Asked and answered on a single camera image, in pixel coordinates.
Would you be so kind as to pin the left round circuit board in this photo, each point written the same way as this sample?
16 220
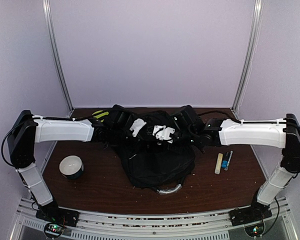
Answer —
53 230

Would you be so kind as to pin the black student backpack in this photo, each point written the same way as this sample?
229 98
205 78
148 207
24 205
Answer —
154 164

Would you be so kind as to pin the right round circuit board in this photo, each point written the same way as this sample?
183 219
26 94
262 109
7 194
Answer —
255 230

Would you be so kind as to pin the right aluminium frame post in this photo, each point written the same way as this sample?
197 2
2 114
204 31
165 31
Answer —
251 47

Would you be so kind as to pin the left aluminium frame post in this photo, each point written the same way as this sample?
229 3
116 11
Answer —
46 4

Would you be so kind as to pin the round circuit board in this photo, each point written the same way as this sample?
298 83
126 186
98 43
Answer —
53 230
255 230

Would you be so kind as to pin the cream yellow highlighter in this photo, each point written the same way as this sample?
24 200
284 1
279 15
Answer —
218 164

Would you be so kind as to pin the green plastic bowl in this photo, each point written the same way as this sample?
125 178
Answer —
100 114

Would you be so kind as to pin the aluminium frame post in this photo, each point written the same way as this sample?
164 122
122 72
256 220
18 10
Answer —
46 4
251 47

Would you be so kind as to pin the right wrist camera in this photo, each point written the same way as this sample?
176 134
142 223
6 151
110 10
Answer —
163 133

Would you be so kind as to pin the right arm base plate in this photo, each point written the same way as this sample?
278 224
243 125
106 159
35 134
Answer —
247 215

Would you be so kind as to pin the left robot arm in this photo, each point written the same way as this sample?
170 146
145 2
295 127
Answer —
106 125

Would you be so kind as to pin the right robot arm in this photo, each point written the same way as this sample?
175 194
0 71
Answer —
282 133

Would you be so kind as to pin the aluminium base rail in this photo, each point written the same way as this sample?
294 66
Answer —
209 225

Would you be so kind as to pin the black white pen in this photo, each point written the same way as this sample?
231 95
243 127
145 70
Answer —
229 160

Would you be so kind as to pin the blue black marker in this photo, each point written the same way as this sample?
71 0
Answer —
225 160

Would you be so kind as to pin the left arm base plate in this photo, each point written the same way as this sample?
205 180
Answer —
57 215

